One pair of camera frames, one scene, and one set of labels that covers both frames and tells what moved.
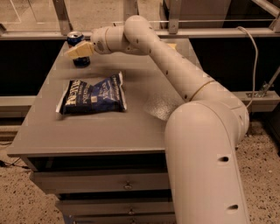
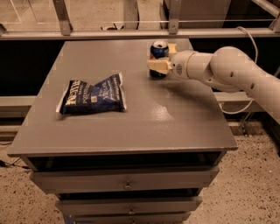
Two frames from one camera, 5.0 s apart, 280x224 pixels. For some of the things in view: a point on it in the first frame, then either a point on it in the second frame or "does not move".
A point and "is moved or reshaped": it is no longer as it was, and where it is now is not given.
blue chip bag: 79,97 does not move
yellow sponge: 172,45 does not move
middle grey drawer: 144,205 does not move
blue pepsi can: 73,39 is moved or reshaped
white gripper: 98,40 -> 178,64
